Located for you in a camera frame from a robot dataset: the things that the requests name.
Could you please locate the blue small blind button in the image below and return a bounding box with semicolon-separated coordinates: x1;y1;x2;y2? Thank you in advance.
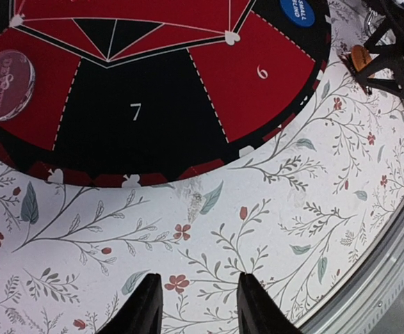
280;0;316;28

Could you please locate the orange big blind button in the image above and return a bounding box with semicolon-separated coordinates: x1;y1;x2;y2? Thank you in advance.
348;45;373;77

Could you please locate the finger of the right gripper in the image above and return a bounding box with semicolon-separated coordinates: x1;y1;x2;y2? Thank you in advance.
356;30;404;100
364;1;404;50

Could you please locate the clear red dealer button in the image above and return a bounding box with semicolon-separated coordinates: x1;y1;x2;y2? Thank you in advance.
0;49;35;122

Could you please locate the black triangular all-in marker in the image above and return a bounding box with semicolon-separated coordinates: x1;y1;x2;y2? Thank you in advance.
338;52;357;76

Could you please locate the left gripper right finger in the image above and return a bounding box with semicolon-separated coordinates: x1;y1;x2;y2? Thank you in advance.
236;273;302;334

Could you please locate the round red black poker mat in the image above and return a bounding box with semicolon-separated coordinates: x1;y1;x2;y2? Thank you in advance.
0;1;331;187

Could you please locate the aluminium front rail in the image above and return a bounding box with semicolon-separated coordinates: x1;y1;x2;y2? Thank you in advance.
300;199;404;333

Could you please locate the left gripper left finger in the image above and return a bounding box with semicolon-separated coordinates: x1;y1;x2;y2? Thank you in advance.
97;273;163;334

